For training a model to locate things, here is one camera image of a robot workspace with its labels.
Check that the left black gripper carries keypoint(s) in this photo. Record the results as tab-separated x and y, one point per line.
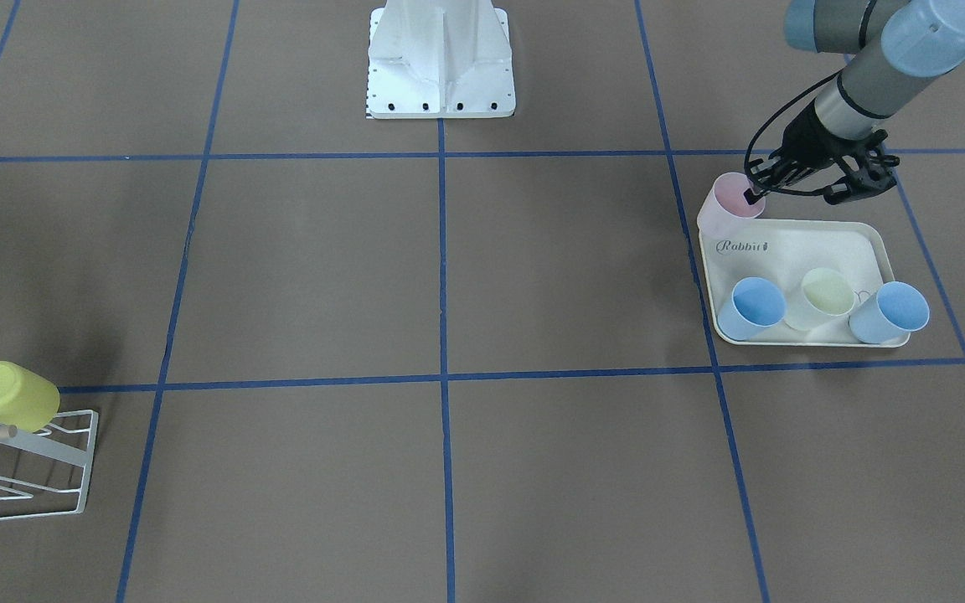
802	139

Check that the pink cup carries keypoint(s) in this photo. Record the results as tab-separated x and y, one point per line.
726	210

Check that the bright yellow cup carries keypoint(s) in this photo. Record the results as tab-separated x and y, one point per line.
27	400

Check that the pale yellow-green cup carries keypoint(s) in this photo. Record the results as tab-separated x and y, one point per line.
820	296

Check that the light blue cup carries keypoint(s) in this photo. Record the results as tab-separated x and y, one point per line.
754	305
893	311

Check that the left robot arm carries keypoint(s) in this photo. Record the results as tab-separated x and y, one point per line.
897	49

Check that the cream plastic tray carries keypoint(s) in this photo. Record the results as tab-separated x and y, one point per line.
783	252

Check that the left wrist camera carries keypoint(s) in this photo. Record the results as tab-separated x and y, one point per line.
865	174

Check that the white wire cup rack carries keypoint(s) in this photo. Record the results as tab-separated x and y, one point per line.
48	472

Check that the white pedestal column base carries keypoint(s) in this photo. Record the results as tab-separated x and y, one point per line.
439	60

